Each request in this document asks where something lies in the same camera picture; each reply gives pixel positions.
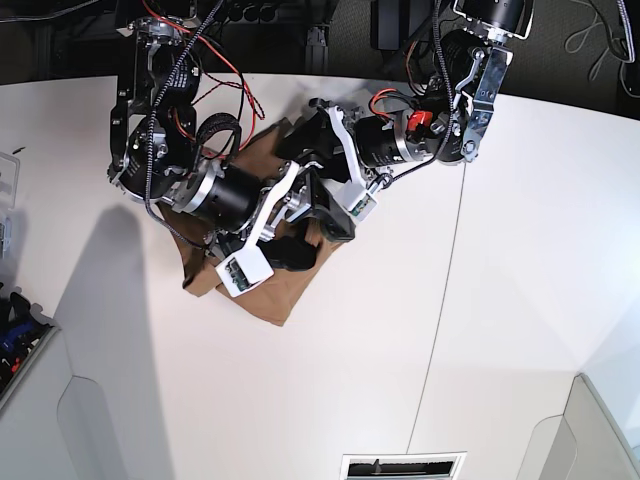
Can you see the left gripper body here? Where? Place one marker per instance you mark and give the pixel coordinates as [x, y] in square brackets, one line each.
[377, 143]

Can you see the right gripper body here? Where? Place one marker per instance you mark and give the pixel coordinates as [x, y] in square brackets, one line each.
[242, 209]

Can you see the brown t-shirt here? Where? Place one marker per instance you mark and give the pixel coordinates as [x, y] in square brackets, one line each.
[274, 300]

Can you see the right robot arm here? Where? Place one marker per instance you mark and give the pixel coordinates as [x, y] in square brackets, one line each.
[163, 155]

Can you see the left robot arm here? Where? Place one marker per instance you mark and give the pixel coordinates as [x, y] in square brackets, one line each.
[455, 65]

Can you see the black box under table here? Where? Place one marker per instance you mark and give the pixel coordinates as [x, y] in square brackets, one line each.
[393, 21]

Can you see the clear plastic box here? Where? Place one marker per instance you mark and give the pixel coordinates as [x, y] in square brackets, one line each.
[10, 220]

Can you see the bin of tools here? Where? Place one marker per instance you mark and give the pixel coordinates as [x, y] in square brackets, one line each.
[20, 334]

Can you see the grey right chair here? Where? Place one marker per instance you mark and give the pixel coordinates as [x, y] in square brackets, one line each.
[583, 442]

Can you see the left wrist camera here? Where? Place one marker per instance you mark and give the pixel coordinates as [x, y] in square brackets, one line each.
[356, 200]

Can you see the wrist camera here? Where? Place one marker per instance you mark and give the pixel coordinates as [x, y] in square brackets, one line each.
[356, 200]
[245, 272]

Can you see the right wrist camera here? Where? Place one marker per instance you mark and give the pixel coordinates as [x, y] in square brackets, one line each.
[245, 272]

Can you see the aluminium frame post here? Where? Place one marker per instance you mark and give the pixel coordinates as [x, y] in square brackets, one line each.
[316, 51]

